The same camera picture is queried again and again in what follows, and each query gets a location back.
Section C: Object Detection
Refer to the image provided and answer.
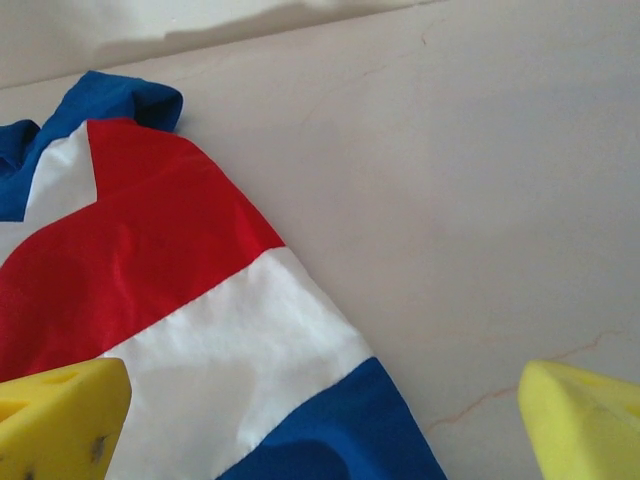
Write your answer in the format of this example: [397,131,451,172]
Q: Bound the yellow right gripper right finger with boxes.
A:
[518,360,640,480]

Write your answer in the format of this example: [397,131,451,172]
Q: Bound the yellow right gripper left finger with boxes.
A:
[0,357,134,480]

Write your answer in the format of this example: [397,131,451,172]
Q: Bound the blue white red zip jacket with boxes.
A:
[0,69,449,480]

